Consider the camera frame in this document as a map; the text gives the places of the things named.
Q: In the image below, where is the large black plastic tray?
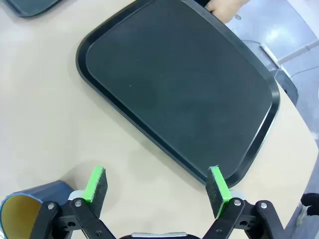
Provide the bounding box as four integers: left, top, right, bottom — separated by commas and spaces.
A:
75, 0, 281, 189

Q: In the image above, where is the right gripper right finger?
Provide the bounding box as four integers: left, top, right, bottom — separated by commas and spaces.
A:
199, 165, 287, 239

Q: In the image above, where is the white power strip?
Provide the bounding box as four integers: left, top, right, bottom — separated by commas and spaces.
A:
260, 43, 292, 78

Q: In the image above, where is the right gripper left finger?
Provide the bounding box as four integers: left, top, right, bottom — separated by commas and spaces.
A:
29, 166, 118, 239

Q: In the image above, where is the person's left hand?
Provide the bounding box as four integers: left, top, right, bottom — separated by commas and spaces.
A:
206, 0, 250, 24

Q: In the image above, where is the dark plastic tray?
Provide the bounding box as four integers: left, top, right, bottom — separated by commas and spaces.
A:
4, 0, 63, 18

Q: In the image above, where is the blue cup yellow inside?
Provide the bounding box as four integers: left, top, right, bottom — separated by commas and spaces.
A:
0, 180, 75, 239

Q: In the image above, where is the grey table foot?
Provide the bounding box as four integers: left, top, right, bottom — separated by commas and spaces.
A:
271, 68, 300, 105

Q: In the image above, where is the black shoe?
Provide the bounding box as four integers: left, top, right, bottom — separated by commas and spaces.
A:
300, 192, 319, 215

